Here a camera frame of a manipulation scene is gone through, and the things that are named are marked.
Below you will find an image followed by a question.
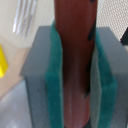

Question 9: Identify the gripper grey teal right finger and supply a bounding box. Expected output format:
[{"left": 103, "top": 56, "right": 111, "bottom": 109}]
[{"left": 90, "top": 27, "right": 128, "bottom": 128}]

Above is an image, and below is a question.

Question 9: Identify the gripper grey teal left finger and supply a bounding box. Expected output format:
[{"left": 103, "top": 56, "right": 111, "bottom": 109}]
[{"left": 21, "top": 24, "right": 64, "bottom": 128}]

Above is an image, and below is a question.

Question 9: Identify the yellow toy butter box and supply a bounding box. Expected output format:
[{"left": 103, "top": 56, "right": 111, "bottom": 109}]
[{"left": 0, "top": 45, "right": 8, "bottom": 78}]

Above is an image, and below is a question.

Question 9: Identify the brown toy sausage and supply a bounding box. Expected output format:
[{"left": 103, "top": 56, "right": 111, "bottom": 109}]
[{"left": 54, "top": 0, "right": 98, "bottom": 128}]

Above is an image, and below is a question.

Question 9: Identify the white woven placemat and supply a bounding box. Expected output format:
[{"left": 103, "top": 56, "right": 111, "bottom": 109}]
[{"left": 0, "top": 0, "right": 128, "bottom": 98}]

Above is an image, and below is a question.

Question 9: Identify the fork with wooden handle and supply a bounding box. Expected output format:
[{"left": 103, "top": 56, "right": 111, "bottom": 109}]
[{"left": 12, "top": 0, "right": 37, "bottom": 35}]

